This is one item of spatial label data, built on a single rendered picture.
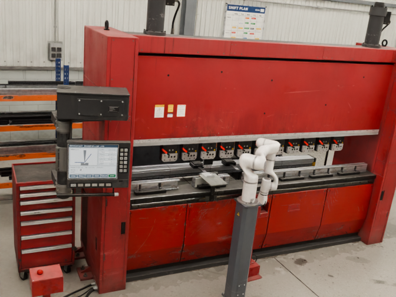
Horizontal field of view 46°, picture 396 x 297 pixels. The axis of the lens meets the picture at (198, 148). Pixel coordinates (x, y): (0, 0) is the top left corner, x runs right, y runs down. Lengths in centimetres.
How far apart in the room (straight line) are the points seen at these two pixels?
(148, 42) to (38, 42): 435
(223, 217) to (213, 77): 142
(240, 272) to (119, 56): 216
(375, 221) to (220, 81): 271
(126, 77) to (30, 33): 450
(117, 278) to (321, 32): 771
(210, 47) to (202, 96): 44
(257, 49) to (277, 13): 550
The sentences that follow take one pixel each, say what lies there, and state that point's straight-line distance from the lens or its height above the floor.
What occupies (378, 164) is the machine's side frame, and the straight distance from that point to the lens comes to 577.
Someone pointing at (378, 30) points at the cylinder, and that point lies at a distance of 545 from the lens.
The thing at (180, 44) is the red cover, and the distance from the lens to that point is 407.
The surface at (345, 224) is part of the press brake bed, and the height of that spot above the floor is 27.
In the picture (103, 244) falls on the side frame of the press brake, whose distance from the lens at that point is 424.
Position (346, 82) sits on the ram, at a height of 193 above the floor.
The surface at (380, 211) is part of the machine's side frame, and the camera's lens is 595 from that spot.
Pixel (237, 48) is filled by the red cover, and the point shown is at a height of 224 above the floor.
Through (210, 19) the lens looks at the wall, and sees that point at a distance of 911.
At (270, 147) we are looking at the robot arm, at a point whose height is 144.
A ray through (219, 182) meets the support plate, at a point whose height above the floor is 100.
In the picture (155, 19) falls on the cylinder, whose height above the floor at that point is 243.
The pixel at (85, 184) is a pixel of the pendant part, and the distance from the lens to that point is 350.
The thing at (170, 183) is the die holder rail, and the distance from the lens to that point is 444.
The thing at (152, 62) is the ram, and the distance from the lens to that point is 402.
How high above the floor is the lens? 266
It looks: 18 degrees down
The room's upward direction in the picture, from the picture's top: 6 degrees clockwise
